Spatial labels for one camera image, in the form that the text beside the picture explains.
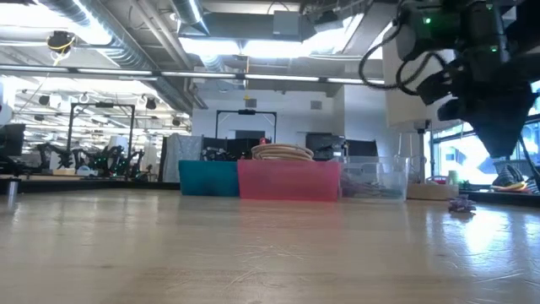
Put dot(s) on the wooden paper towel holder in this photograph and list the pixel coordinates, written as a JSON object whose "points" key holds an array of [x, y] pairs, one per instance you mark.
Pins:
{"points": [[432, 192]]}

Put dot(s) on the black equipment box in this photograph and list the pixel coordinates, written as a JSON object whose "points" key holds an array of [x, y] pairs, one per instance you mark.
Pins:
{"points": [[325, 145]]}

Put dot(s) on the blue plastic bin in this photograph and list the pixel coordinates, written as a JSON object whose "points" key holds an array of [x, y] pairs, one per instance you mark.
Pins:
{"points": [[208, 179]]}

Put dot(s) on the pink plastic bin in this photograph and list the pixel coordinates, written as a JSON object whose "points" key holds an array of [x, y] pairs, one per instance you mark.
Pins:
{"points": [[289, 181]]}

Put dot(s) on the clear plastic bin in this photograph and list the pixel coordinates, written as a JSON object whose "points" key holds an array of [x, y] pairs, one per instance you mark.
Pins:
{"points": [[392, 173]]}

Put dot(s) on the grey ceiling box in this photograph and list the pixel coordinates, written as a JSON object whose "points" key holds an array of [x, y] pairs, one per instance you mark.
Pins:
{"points": [[291, 25]]}

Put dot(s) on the silver metal post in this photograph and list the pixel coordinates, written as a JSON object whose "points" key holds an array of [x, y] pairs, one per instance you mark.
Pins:
{"points": [[12, 192]]}

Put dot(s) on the silver ventilation duct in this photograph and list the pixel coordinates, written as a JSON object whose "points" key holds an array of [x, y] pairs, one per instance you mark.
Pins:
{"points": [[126, 46]]}

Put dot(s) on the green cup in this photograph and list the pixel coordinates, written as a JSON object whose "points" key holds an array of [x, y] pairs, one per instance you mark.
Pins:
{"points": [[452, 177]]}

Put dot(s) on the white paper towel roll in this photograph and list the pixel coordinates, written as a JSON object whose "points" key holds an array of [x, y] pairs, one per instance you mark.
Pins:
{"points": [[405, 110]]}

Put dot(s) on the low black rig frame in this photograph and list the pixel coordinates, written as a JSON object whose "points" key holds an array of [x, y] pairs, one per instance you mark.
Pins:
{"points": [[246, 112]]}

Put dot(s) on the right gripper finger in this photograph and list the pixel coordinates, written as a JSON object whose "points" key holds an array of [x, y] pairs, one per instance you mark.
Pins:
{"points": [[491, 139], [516, 135]]}

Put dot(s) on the black table frame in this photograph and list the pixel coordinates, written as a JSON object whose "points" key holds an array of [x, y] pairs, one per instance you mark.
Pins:
{"points": [[84, 184]]}

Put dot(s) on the dark striped fabric item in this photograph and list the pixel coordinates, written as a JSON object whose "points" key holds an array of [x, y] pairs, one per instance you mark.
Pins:
{"points": [[508, 179]]}

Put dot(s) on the tall black rig frame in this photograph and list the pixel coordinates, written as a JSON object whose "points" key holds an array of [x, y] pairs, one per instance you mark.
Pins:
{"points": [[101, 104]]}

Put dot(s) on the long ceiling light strip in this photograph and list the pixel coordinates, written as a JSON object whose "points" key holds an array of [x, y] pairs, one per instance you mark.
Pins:
{"points": [[126, 72]]}

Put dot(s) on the background robot arms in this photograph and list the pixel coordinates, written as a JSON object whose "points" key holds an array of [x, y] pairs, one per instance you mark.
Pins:
{"points": [[111, 162]]}

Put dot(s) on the grey fabric cover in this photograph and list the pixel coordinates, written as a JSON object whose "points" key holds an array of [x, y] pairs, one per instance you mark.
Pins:
{"points": [[181, 154]]}

